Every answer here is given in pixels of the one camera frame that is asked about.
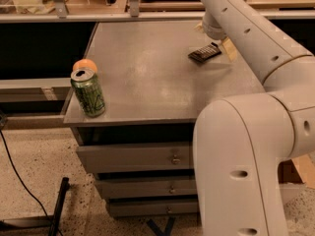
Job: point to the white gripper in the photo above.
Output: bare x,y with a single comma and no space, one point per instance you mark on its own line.
214,30

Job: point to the black rxbar chocolate wrapper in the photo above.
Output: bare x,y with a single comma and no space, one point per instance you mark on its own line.
205,53

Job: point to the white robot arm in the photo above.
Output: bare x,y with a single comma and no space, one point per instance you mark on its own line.
240,141

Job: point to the green soda can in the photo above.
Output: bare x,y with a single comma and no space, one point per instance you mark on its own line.
88,91

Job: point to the grey drawer cabinet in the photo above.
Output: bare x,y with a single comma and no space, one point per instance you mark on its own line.
153,91

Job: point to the orange fruit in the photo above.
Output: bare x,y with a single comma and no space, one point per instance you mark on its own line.
85,63

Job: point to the top grey drawer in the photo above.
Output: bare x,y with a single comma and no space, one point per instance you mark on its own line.
136,157

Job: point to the grey drawer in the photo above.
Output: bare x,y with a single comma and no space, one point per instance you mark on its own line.
136,157
155,207
144,188

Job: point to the cardboard box of snacks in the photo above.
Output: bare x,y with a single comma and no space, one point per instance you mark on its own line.
295,175

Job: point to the bottom grey drawer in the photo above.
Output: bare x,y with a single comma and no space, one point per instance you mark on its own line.
155,207

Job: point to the middle grey drawer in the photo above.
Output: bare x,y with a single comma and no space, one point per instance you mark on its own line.
144,188

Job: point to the black metal stand leg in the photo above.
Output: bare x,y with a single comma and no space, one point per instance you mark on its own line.
49,221

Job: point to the metal shelf rail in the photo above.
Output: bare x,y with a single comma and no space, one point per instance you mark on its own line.
97,10

